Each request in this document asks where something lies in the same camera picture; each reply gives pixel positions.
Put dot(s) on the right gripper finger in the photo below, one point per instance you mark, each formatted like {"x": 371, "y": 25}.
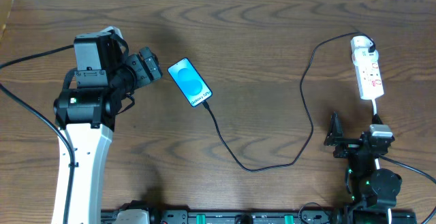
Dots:
{"x": 335, "y": 134}
{"x": 376, "y": 120}

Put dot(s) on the white USB charger plug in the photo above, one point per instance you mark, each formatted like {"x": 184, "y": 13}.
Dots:
{"x": 363, "y": 50}

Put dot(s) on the blue Samsung Galaxy smartphone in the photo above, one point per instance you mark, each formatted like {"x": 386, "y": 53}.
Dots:
{"x": 190, "y": 82}

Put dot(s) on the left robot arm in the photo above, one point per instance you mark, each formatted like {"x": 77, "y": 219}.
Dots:
{"x": 85, "y": 114}

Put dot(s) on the brown cardboard panel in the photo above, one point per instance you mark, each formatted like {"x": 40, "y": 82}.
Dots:
{"x": 5, "y": 9}

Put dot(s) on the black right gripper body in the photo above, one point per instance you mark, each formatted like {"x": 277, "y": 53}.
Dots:
{"x": 349, "y": 142}

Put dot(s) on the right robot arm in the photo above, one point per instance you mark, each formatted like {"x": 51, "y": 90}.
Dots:
{"x": 373, "y": 189}

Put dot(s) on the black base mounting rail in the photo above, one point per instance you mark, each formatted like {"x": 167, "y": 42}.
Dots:
{"x": 139, "y": 212}

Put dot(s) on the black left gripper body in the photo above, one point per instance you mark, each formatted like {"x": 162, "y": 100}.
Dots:
{"x": 146, "y": 67}

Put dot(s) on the white power strip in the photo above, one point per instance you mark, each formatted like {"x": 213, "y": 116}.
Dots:
{"x": 369, "y": 80}

